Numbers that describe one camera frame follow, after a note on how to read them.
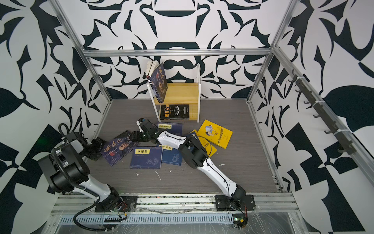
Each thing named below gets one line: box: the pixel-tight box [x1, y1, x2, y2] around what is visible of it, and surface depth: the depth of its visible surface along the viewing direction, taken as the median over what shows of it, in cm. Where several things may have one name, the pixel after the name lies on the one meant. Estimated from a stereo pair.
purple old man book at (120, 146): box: [100, 130, 140, 167], surface depth 93 cm
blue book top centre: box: [156, 121, 183, 137], surface depth 104 cm
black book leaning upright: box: [146, 59, 160, 83], surface depth 81 cm
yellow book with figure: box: [196, 119, 234, 150], surface depth 101 cm
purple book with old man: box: [149, 61, 169, 104], surface depth 86 cm
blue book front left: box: [129, 146, 163, 170], surface depth 91 cm
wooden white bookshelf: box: [147, 63, 202, 123], surface depth 98 cm
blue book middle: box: [161, 147, 183, 167], surface depth 91 cm
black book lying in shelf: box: [160, 104, 190, 120], surface depth 108 cm
